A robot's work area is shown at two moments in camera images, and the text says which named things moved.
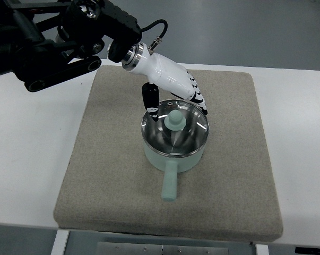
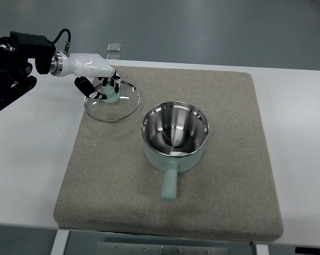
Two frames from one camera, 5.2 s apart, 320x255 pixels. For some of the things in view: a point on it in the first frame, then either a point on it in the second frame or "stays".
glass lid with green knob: [182, 128] -> [117, 106]
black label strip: [312, 251] stays
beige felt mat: [107, 188] stays
